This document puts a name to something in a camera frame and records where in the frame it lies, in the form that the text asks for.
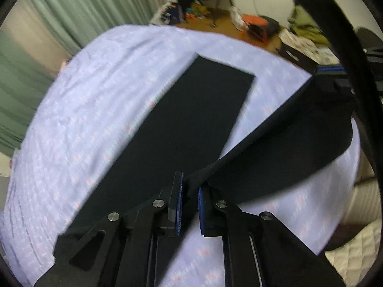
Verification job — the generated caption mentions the black pants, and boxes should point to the black pants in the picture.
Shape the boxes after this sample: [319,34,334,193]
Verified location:
[54,57,353,257]

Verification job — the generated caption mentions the orange stool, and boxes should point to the orange stool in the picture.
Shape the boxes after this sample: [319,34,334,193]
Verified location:
[242,14,268,42]

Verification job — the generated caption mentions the lavender floral bed cover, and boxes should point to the lavender floral bed cover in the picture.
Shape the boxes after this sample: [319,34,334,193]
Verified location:
[1,25,360,286]

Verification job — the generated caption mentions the colourful toys on floor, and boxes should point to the colourful toys on floor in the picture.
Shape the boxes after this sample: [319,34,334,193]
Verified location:
[184,3,210,20]

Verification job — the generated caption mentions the green curtain right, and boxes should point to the green curtain right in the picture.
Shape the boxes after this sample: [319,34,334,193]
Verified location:
[1,0,163,156]

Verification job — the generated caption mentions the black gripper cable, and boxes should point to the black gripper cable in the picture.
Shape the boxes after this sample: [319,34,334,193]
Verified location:
[269,0,383,186]

